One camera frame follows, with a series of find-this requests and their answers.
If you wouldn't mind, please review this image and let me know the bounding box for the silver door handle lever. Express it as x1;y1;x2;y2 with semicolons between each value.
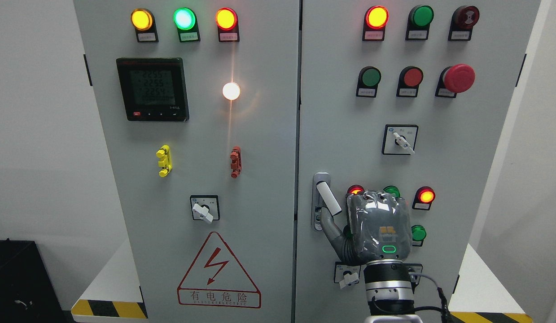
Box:
315;181;342;215

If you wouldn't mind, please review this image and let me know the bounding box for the silver door lock base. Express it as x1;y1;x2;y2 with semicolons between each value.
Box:
312;172;331;231

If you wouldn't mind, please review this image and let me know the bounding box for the grey left cabinet door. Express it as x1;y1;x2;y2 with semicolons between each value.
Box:
74;0;301;323

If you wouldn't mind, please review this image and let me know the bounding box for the grey cabinet door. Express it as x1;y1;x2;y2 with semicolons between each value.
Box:
295;0;540;323
74;0;301;323

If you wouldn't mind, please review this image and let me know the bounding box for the grey right cabinet door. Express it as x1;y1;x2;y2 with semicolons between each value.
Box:
295;0;540;323

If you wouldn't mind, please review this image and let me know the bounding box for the red terminal clip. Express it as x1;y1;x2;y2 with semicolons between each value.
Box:
229;146;242;179

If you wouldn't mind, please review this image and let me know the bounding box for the red lit indicator middle left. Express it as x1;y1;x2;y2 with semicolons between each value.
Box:
347;184;364;195

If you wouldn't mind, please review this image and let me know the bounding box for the red lit indicator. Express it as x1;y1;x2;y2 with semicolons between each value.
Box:
362;5;389;41
412;186;436;211
347;184;364;195

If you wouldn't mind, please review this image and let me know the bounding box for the white lit indicator light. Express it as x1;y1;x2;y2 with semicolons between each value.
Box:
222;82;241;101

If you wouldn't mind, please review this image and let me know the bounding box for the yellow terminal clip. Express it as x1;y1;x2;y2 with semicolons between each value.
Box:
155;144;173;178

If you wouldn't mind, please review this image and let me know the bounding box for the green indicator middle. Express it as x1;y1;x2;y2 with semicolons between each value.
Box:
384;185;401;198

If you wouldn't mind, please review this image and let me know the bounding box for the green push button upper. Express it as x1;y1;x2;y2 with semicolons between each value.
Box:
356;66;381;98

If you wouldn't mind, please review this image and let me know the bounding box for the red electric hazard warning sticker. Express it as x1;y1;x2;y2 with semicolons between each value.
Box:
177;231;262;309

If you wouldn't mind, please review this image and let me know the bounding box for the black digital power meter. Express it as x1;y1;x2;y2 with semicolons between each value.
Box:
116;57;189;122

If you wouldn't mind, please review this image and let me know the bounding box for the red lit indicator middle right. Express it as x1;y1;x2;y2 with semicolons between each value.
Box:
412;186;436;211

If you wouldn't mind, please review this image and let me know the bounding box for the red orange indicator light left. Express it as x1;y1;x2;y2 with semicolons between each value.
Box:
215;7;240;42

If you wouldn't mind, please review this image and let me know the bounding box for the red push button upper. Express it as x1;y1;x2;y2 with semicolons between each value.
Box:
396;66;424;98

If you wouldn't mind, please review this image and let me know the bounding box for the green lit indicator light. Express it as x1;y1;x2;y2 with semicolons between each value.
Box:
173;7;200;43

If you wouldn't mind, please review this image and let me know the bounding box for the red lit indicator top right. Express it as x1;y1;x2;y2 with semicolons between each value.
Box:
362;5;389;41

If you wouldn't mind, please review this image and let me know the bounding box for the yellow indicator light top left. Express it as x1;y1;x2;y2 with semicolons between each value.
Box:
131;8;159;43

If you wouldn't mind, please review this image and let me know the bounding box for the red emergency stop mushroom button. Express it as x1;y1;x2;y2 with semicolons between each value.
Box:
434;64;476;98

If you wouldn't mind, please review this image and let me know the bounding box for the green indicator top right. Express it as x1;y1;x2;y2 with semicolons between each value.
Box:
405;5;434;41

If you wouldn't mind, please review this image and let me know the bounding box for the white cabinet base platform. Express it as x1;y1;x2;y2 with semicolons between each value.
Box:
71;240;149;323

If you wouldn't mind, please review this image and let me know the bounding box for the dark red buzzer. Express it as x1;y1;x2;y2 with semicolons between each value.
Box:
448;5;480;41

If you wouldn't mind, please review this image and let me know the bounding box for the black box at left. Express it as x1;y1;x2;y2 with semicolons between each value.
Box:
0;239;66;323

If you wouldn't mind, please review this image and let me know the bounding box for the white selector switch left door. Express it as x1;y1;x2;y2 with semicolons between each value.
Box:
189;195;220;223

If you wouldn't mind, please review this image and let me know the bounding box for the white selector switch upper right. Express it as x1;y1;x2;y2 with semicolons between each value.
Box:
382;124;419;155

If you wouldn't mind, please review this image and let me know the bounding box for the white selector switch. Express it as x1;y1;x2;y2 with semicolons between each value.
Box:
334;262;361;289
382;124;419;155

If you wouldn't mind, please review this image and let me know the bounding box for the white selector switch lower right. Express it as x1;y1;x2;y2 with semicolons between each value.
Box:
334;262;361;289

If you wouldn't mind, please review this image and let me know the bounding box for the black key selector switch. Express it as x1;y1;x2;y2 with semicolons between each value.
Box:
404;263;423;284

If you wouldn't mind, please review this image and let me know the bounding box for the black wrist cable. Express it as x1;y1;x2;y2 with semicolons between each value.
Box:
406;265;453;323

